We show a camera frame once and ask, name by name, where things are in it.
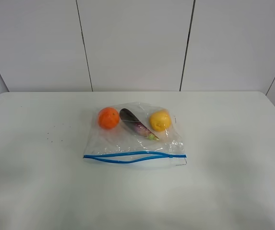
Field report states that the clear zip bag blue seal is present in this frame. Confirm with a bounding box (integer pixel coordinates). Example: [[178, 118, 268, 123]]
[[83, 103, 187, 166]]

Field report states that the purple eggplant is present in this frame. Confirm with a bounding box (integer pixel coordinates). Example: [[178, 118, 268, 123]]
[[119, 108, 159, 141]]

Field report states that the yellow lemon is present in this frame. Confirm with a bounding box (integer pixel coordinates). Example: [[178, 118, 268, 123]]
[[149, 109, 172, 132]]

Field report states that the orange fruit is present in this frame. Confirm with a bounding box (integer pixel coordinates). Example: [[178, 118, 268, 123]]
[[97, 107, 120, 130]]

